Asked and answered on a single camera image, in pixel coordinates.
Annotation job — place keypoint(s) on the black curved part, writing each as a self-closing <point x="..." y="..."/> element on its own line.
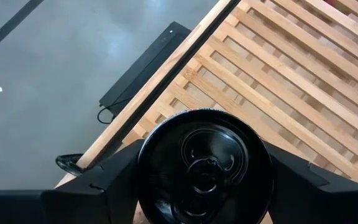
<point x="65" y="163"/>

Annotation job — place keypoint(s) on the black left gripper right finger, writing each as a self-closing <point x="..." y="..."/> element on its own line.
<point x="306" y="199"/>

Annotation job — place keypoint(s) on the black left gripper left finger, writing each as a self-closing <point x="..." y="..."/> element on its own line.
<point x="104" y="202"/>

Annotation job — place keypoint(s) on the tall white can black lid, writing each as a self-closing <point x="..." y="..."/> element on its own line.
<point x="204" y="174"/>

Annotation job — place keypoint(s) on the black box with LED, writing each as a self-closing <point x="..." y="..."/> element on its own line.
<point x="141" y="68"/>

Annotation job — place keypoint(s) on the wooden slatted shelf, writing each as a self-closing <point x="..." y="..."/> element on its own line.
<point x="291" y="77"/>

